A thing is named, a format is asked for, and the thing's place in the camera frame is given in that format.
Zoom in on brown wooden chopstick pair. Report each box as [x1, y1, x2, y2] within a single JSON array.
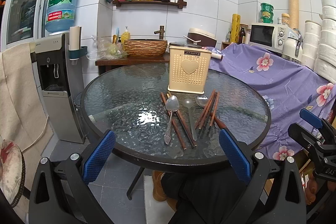
[[195, 89, 220, 130]]

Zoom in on small metal spoon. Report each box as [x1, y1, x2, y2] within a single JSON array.
[[196, 95, 209, 107]]

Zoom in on ornate metal spoon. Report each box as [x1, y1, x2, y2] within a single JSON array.
[[164, 96, 179, 145]]

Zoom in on black gold-tipped chopstick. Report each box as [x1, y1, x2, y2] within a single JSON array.
[[166, 104, 197, 148]]

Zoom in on translucent plastic spoon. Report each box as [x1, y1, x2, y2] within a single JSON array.
[[183, 98, 197, 141]]

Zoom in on purple floral cloth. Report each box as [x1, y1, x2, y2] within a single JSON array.
[[210, 43, 335, 160]]

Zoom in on white electric kettle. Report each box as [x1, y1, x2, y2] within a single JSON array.
[[281, 28, 303, 64]]

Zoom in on beige hanging cloth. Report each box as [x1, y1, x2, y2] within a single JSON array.
[[0, 42, 55, 162]]

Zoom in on white microwave oven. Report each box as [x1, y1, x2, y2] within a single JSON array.
[[248, 23, 290, 53]]

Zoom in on dark sauce bottle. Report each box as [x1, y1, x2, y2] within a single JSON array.
[[238, 27, 245, 44]]

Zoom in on round glass table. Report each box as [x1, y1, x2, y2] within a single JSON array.
[[80, 62, 272, 200]]

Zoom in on green stacked bowls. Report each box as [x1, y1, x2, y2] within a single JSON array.
[[260, 3, 274, 24]]

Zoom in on tall paper cup stack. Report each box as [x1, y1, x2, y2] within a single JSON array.
[[288, 0, 299, 29]]

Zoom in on yellow foil roll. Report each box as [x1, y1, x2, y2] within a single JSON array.
[[230, 14, 240, 43]]

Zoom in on brown rice cooker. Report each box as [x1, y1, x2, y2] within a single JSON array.
[[187, 28, 217, 47]]

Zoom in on beige perforated utensil holder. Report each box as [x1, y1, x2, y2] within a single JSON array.
[[167, 43, 211, 94]]

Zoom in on dark wooden counter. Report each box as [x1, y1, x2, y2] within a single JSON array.
[[95, 52, 170, 75]]

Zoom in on grey water dispenser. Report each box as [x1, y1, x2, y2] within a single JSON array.
[[35, 32, 85, 143]]

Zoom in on paper cup holder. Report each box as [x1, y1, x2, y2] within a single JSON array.
[[68, 26, 88, 65]]

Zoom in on clear plastic bag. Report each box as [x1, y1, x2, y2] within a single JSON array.
[[86, 36, 127, 61]]

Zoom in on cream pan with lid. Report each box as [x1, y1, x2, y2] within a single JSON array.
[[169, 42, 196, 47]]

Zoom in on woven pattern basin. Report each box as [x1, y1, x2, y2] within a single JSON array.
[[123, 39, 167, 57]]

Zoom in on yellow soap bottle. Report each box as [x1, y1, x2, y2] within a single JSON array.
[[121, 26, 130, 44]]

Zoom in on brass faucet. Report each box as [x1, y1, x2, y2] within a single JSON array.
[[154, 25, 165, 40]]

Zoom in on blue water jug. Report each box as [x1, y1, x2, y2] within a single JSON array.
[[45, 0, 77, 34]]

